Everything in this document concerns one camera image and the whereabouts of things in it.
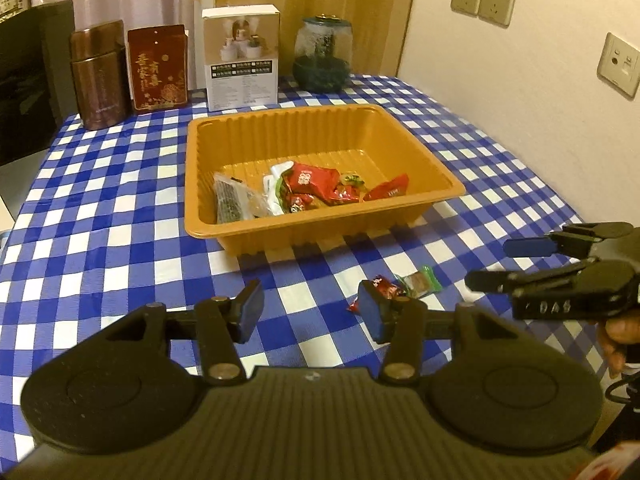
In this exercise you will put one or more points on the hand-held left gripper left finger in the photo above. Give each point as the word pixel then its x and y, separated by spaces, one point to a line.
pixel 248 310

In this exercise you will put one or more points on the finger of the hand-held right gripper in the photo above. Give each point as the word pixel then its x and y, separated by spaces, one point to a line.
pixel 530 247
pixel 487 280

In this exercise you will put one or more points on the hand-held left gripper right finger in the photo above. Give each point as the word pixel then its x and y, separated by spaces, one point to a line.
pixel 372 312

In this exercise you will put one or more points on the dark red snack packet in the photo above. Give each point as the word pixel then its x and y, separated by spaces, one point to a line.
pixel 385 287

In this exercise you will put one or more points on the green brown candy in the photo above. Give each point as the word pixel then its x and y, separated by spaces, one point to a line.
pixel 417 282

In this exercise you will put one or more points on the large clear biscuit packet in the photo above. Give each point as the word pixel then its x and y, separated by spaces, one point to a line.
pixel 230 200

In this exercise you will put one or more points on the plain red snack packet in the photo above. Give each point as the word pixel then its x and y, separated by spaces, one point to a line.
pixel 387 187

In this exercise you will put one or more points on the white snack packet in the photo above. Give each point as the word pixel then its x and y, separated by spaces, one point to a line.
pixel 272 182

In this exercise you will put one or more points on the red packet with white print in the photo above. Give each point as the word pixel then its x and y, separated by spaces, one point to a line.
pixel 310 180

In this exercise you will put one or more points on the orange plastic tray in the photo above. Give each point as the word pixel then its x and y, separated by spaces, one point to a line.
pixel 325 130

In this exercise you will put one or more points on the person's right hand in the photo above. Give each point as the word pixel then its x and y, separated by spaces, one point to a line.
pixel 612 335

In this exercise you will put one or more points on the blue white checkered tablecloth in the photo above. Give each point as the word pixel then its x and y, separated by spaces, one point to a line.
pixel 100 210

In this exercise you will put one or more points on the white cardboard product box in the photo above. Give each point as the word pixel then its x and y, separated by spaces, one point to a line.
pixel 242 80

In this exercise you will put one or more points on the red gold tin box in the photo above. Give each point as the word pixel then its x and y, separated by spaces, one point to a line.
pixel 157 70

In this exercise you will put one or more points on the brown metal canister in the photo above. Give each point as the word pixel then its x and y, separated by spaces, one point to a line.
pixel 97 90

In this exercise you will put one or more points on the glass jar with green base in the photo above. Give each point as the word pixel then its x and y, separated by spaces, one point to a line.
pixel 320 45

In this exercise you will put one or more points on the black cabinet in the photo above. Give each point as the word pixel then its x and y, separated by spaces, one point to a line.
pixel 30 85

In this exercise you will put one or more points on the beige wall outlet plate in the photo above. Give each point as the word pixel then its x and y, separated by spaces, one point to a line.
pixel 620 65

